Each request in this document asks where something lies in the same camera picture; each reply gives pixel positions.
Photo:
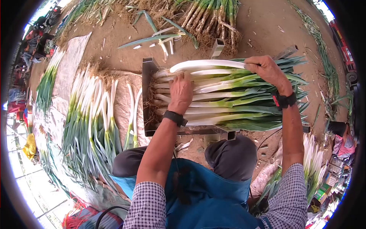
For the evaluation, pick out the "person's right hand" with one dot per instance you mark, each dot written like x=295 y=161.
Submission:
x=270 y=73

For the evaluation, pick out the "person's left hand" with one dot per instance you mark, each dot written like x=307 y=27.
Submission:
x=180 y=96

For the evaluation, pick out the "person's right fingers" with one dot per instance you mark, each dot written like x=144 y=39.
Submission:
x=253 y=64

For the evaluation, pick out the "person's left fingers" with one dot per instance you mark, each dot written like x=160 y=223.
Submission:
x=181 y=78

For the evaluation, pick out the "single white leek stalk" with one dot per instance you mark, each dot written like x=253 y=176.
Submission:
x=206 y=64

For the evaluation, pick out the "bundle of trimmed leeks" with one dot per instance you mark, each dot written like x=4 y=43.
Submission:
x=237 y=100

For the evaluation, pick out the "black wrist band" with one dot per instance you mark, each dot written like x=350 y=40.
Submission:
x=284 y=100
x=175 y=117

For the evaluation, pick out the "scattered leek trimmings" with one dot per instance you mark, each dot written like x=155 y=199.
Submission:
x=160 y=37

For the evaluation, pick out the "pile of unwashed rooted leeks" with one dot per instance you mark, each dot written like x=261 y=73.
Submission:
x=208 y=17

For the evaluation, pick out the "strip of green leek leaves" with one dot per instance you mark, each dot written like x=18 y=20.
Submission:
x=323 y=54

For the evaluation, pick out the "red vehicle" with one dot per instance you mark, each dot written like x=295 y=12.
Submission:
x=344 y=53

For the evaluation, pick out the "person's legs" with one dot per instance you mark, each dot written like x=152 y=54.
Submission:
x=233 y=157

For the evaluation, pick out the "wide row of cleaned leeks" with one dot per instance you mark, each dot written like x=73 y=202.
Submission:
x=91 y=123

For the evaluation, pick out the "white woven sack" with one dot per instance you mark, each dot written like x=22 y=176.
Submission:
x=267 y=171

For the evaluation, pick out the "grey tarp sheet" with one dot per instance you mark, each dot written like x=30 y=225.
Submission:
x=70 y=65

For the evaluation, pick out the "stack of leeks beside sack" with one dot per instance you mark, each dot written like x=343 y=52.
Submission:
x=311 y=163

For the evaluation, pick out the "heap of uncleaned leeks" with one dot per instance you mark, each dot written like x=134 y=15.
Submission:
x=85 y=11

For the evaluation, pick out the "person's body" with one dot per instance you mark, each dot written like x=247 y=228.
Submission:
x=206 y=206

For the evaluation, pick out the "narrow row of cleaned leeks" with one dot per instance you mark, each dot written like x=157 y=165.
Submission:
x=47 y=86

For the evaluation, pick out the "green carton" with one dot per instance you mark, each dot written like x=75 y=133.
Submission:
x=322 y=191

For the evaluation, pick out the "yellow bag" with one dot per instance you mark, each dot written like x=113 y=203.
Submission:
x=29 y=146

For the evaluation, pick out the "metal bundling frame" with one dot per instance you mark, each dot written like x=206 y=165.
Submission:
x=148 y=68

